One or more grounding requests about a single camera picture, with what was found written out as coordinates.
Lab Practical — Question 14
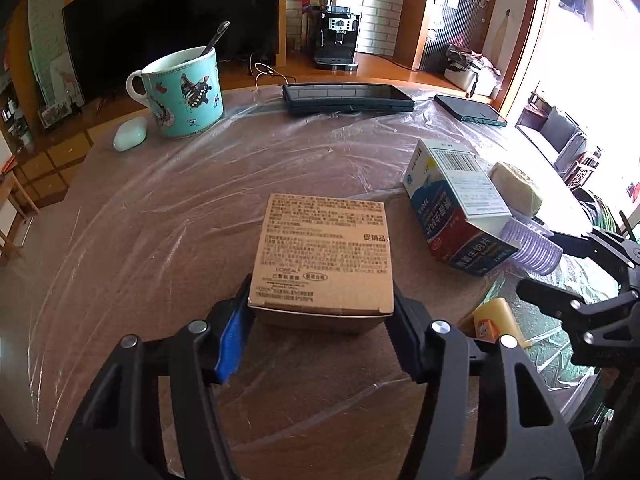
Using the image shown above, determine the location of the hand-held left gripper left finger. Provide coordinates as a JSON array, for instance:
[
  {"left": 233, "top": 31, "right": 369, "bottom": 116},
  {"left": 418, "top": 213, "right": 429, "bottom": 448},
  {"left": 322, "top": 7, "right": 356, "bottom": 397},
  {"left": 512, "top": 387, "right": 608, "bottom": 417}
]
[{"left": 52, "top": 272, "right": 253, "bottom": 480}]

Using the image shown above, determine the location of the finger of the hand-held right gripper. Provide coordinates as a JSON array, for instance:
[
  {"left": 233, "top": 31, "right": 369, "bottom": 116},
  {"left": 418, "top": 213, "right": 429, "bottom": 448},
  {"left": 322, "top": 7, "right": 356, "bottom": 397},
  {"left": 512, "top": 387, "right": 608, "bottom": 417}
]
[
  {"left": 516, "top": 277, "right": 640, "bottom": 366},
  {"left": 530, "top": 216, "right": 640, "bottom": 281}
]

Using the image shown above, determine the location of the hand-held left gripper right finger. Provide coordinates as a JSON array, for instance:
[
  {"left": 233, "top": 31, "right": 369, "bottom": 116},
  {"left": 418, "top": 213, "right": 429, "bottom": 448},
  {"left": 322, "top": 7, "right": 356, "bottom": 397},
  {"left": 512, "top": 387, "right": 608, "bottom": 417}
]
[{"left": 384, "top": 285, "right": 586, "bottom": 480}]

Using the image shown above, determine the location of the stack of clear plastic cups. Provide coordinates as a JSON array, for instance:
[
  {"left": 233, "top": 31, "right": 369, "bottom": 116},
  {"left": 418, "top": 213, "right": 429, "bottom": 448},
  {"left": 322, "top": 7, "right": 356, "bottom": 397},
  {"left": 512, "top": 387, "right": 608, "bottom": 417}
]
[{"left": 500, "top": 212, "right": 563, "bottom": 276}]

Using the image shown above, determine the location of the brown cardboard box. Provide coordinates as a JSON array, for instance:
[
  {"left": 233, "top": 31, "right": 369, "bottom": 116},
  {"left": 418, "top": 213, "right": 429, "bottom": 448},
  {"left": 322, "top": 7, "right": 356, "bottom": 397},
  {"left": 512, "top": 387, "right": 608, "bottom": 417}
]
[{"left": 247, "top": 192, "right": 396, "bottom": 336}]

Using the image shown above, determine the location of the yellow plastic box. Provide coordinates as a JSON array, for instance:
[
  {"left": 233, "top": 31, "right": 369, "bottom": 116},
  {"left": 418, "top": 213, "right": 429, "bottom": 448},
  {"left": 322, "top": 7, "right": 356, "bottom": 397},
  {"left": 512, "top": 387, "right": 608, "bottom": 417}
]
[{"left": 457, "top": 297, "right": 533, "bottom": 351}]

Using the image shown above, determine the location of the pale yellow sponge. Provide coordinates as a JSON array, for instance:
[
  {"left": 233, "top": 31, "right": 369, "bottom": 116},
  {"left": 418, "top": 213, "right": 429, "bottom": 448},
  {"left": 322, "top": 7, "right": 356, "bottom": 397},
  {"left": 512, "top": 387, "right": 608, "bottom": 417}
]
[{"left": 487, "top": 161, "right": 543, "bottom": 217}]

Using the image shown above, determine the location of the grey cushioned wooden armchair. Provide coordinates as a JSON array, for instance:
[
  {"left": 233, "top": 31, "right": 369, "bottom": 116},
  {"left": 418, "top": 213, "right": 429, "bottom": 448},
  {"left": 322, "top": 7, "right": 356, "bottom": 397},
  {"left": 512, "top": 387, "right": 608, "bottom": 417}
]
[{"left": 515, "top": 105, "right": 591, "bottom": 176}]

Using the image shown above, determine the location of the white and blue carton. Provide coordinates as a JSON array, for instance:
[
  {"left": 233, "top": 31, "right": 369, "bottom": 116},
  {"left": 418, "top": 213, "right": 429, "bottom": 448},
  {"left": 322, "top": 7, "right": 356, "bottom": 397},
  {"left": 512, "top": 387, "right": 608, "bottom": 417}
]
[{"left": 402, "top": 139, "right": 522, "bottom": 278}]

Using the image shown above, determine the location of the dark green smartphone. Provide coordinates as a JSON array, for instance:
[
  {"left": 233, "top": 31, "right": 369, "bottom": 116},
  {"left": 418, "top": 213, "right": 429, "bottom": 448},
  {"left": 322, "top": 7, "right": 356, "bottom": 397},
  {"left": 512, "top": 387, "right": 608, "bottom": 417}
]
[{"left": 434, "top": 94, "right": 507, "bottom": 127}]

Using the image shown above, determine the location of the grey bag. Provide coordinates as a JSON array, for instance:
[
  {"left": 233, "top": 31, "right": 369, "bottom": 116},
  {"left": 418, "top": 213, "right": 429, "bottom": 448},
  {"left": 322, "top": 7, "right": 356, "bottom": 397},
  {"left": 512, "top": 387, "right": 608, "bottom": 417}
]
[{"left": 444, "top": 44, "right": 503, "bottom": 100}]

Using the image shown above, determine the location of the mint green computer mouse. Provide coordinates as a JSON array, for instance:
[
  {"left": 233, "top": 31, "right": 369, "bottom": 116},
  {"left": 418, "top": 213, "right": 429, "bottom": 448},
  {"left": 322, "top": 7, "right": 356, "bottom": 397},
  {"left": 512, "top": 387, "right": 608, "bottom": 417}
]
[{"left": 112, "top": 116, "right": 149, "bottom": 153}]

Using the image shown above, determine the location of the teal patterned mug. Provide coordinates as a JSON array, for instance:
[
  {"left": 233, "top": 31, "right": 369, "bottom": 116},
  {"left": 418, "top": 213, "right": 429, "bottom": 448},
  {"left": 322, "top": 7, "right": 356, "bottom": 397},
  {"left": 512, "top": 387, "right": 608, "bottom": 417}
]
[{"left": 125, "top": 46, "right": 225, "bottom": 139}]

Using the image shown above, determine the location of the black ribbed heater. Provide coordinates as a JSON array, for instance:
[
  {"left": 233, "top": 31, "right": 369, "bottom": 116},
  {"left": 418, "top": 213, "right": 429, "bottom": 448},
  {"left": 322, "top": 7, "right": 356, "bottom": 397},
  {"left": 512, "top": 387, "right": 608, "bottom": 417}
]
[{"left": 419, "top": 35, "right": 453, "bottom": 73}]

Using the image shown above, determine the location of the black tablet with keyboard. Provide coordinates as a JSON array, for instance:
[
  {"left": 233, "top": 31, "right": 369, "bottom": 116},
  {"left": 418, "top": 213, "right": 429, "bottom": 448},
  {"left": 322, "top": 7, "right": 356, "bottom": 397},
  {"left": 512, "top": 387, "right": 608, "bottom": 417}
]
[{"left": 282, "top": 82, "right": 416, "bottom": 115}]

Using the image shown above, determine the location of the wooden stool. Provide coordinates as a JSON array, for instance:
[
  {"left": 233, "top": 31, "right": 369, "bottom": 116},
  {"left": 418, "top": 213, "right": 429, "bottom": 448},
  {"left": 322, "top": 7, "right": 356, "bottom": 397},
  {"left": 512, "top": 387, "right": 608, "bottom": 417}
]
[{"left": 0, "top": 160, "right": 41, "bottom": 261}]

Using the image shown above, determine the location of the small photo card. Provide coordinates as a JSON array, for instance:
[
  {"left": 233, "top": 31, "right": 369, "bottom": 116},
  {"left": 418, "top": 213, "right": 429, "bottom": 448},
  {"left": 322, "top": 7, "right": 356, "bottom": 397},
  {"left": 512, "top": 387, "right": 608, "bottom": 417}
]
[{"left": 37, "top": 102, "right": 71, "bottom": 130}]

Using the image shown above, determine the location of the metal spoon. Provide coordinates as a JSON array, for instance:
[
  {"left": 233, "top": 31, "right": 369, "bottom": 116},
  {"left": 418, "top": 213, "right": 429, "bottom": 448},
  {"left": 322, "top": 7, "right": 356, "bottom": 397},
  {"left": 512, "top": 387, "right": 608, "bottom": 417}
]
[{"left": 197, "top": 21, "right": 231, "bottom": 58}]

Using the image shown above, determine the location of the black coffee machine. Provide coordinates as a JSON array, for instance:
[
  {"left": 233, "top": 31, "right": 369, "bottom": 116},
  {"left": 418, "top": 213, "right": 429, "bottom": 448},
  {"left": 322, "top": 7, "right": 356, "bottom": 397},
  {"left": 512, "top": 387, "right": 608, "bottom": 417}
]
[{"left": 307, "top": 5, "right": 361, "bottom": 72}]

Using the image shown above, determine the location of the black flat screen television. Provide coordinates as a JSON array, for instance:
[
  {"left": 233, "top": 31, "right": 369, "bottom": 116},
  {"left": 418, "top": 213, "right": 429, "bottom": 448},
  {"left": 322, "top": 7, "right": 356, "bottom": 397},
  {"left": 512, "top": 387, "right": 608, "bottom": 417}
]
[{"left": 62, "top": 0, "right": 281, "bottom": 106}]

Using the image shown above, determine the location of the white cable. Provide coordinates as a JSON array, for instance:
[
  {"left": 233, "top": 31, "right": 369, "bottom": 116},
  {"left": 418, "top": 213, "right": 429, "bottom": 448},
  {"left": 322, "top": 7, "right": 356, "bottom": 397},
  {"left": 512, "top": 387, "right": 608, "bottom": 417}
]
[{"left": 247, "top": 52, "right": 297, "bottom": 88}]

